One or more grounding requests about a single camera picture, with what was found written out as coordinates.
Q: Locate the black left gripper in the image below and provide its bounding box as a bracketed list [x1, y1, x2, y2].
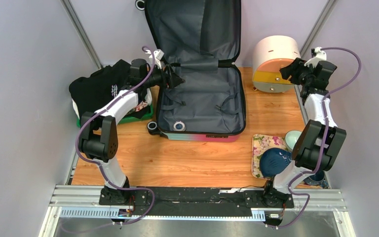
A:
[142, 64, 185, 89]

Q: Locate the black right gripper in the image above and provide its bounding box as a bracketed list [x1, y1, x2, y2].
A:
[279, 57, 316, 86]

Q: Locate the round pastel drawer cabinet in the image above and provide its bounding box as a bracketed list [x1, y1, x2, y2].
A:
[252, 35, 300, 93]

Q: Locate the black floral print garment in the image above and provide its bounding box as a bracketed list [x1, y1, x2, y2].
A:
[69, 59, 152, 113]

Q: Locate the white cloth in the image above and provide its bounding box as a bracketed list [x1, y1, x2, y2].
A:
[72, 99, 79, 119]

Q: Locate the green plastic tray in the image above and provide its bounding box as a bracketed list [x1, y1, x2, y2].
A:
[76, 104, 153, 127]

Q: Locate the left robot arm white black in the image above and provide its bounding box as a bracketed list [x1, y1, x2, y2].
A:
[76, 59, 185, 205]

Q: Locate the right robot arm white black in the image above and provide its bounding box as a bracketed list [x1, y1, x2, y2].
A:
[262, 58, 346, 207]

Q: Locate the small round tin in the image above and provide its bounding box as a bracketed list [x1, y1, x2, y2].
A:
[173, 121, 186, 132]

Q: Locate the light green saucer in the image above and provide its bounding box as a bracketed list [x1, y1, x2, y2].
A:
[284, 130, 302, 152]

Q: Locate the floral pattern tray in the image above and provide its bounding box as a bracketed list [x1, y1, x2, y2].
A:
[251, 134, 288, 179]

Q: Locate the dark blue plate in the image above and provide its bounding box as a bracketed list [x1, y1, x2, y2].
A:
[259, 148, 292, 178]

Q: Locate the dark blue cup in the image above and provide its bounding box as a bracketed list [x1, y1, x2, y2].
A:
[304, 171, 327, 188]

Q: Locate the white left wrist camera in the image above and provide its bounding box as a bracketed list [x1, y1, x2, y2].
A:
[146, 49, 164, 69]

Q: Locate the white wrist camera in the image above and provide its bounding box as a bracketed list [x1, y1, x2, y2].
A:
[304, 47, 327, 68]
[146, 49, 164, 69]

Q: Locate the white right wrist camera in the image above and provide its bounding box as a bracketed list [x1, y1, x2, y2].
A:
[304, 47, 327, 68]

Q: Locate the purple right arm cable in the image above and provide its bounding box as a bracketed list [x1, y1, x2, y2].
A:
[267, 46, 362, 229]

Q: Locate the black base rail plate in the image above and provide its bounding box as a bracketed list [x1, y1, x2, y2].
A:
[99, 186, 294, 217]

